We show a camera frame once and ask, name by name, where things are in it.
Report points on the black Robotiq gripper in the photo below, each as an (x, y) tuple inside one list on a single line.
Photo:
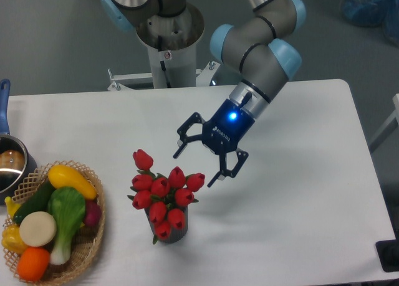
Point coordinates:
[(227, 128)]

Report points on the red tulip bouquet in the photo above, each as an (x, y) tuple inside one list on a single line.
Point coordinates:
[(159, 192)]

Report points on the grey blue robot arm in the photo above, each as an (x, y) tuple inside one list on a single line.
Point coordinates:
[(256, 50)]

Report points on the dark grey ribbed vase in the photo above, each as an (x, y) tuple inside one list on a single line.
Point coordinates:
[(172, 228)]

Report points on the yellow squash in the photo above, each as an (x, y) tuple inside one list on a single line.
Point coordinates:
[(61, 175)]

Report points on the green bok choy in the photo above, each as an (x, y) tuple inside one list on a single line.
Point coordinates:
[(67, 207)]

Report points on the woven wicker basket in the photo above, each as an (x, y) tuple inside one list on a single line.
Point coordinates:
[(85, 244)]

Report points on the dark green cucumber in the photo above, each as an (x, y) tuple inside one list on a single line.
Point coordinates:
[(37, 202)]

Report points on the blue plastic bag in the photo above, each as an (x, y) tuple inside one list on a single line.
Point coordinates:
[(373, 13)]

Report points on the black device at table edge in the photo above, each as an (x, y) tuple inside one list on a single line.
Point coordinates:
[(388, 255)]

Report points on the cream round bun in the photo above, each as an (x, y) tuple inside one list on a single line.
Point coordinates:
[(37, 229)]

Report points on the orange fruit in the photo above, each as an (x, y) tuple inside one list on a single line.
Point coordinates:
[(33, 264)]

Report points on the yellow bell pepper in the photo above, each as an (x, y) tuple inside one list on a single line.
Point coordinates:
[(12, 241)]

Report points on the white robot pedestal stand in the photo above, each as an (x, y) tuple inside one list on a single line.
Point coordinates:
[(171, 44)]

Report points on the white frame at right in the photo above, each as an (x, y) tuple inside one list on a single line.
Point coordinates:
[(386, 128)]

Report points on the blue handled saucepan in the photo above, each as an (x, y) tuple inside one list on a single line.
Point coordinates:
[(16, 161)]

